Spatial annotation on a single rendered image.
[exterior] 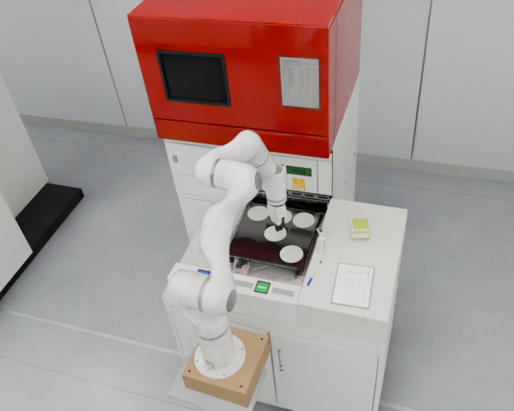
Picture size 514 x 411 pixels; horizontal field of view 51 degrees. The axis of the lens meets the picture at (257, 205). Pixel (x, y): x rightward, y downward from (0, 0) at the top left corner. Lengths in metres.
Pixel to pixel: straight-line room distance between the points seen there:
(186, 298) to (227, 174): 0.41
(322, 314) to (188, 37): 1.19
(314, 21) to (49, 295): 2.52
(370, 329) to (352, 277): 0.21
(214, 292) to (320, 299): 0.56
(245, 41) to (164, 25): 0.33
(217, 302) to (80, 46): 3.28
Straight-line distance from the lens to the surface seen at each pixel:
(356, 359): 2.32
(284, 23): 2.05
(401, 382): 3.07
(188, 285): 1.74
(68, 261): 3.92
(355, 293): 2.14
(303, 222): 2.49
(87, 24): 4.51
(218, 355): 1.96
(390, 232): 2.37
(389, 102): 3.93
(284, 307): 2.14
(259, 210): 2.57
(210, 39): 2.17
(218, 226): 1.71
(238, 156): 1.80
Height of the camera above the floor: 2.65
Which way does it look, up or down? 42 degrees down
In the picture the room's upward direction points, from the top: 7 degrees counter-clockwise
